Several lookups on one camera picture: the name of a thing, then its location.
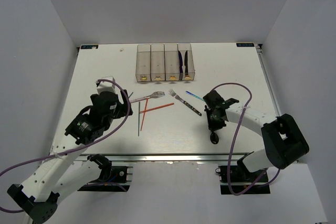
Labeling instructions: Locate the blue iridescent spoon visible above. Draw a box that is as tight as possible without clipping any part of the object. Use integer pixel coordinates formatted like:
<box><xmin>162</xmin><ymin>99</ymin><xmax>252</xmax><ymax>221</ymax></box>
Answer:
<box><xmin>185</xmin><ymin>91</ymin><xmax>204</xmax><ymax>101</ymax></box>

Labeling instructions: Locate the black spoon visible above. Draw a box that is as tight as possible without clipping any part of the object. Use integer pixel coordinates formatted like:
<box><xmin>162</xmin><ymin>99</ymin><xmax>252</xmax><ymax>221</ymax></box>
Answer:
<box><xmin>210</xmin><ymin>131</ymin><xmax>219</xmax><ymax>144</ymax></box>

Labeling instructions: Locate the silver fork with holes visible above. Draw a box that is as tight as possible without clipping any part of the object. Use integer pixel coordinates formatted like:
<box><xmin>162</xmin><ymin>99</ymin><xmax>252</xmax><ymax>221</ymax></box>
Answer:
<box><xmin>169</xmin><ymin>89</ymin><xmax>202</xmax><ymax>116</ymax></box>

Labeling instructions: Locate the pink handled fork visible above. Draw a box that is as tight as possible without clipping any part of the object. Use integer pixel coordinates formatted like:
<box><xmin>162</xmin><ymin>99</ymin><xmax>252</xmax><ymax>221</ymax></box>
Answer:
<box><xmin>130</xmin><ymin>91</ymin><xmax>165</xmax><ymax>103</ymax></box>

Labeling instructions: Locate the black table knife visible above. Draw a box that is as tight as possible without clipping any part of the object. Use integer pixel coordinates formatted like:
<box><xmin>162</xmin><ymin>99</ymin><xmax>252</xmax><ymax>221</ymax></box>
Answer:
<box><xmin>184</xmin><ymin>51</ymin><xmax>189</xmax><ymax>78</ymax></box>

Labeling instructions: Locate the blue iridescent knife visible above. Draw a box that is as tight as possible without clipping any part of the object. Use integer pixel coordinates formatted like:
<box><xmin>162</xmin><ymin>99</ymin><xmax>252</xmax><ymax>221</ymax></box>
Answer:
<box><xmin>178</xmin><ymin>51</ymin><xmax>183</xmax><ymax>81</ymax></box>

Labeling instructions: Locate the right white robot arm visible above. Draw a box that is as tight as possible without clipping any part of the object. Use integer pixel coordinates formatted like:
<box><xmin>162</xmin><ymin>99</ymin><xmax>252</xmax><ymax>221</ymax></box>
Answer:
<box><xmin>203</xmin><ymin>90</ymin><xmax>309</xmax><ymax>182</ymax></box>

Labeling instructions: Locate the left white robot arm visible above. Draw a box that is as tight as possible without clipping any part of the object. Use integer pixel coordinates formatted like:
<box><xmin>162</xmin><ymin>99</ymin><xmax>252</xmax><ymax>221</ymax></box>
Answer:
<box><xmin>7</xmin><ymin>88</ymin><xmax>132</xmax><ymax>223</ymax></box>

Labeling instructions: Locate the steep orange chopstick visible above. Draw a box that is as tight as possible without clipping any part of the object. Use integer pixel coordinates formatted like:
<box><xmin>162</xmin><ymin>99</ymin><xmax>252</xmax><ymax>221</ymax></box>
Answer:
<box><xmin>140</xmin><ymin>98</ymin><xmax>149</xmax><ymax>131</ymax></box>

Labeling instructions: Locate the left table label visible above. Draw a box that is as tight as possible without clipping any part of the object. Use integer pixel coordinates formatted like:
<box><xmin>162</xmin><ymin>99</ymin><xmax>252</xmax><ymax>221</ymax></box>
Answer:
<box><xmin>80</xmin><ymin>45</ymin><xmax>99</xmax><ymax>50</ymax></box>

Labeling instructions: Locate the table label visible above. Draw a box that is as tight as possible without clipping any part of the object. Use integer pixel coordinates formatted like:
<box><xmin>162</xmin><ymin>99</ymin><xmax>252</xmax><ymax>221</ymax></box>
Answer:
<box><xmin>80</xmin><ymin>45</ymin><xmax>99</xmax><ymax>50</ymax></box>
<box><xmin>236</xmin><ymin>42</ymin><xmax>255</xmax><ymax>47</ymax></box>

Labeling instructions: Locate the right table label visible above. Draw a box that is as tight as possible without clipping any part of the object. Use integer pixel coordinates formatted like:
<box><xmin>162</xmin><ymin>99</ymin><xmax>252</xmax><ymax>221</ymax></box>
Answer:
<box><xmin>236</xmin><ymin>42</ymin><xmax>255</xmax><ymax>47</ymax></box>

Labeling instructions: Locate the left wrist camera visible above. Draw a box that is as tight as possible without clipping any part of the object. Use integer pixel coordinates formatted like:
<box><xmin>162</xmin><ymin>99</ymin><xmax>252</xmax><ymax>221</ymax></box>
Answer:
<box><xmin>96</xmin><ymin>81</ymin><xmax>116</xmax><ymax>94</ymax></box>

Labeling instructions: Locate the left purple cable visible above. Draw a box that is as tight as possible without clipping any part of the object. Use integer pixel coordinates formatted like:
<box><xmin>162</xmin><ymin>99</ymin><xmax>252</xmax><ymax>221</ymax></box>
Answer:
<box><xmin>0</xmin><ymin>79</ymin><xmax>132</xmax><ymax>214</ymax></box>

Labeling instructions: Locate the purple cable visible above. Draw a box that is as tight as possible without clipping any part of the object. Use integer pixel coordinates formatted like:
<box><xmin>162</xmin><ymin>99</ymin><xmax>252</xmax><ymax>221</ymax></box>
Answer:
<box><xmin>0</xmin><ymin>79</ymin><xmax>132</xmax><ymax>214</ymax></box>
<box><xmin>211</xmin><ymin>82</ymin><xmax>281</xmax><ymax>196</ymax></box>

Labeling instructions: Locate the aluminium table rail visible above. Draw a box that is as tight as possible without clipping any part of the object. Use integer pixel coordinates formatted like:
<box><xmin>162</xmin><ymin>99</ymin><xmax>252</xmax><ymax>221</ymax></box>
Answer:
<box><xmin>48</xmin><ymin>153</ymin><xmax>253</xmax><ymax>163</ymax></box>

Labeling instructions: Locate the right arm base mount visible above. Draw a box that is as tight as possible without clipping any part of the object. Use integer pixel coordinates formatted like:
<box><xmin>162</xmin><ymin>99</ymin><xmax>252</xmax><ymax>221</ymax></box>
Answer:
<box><xmin>215</xmin><ymin>165</ymin><xmax>270</xmax><ymax>195</ymax></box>

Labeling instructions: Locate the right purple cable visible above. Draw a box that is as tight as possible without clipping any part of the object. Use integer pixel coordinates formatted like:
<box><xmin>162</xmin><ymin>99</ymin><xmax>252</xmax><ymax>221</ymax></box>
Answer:
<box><xmin>211</xmin><ymin>82</ymin><xmax>281</xmax><ymax>196</ymax></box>

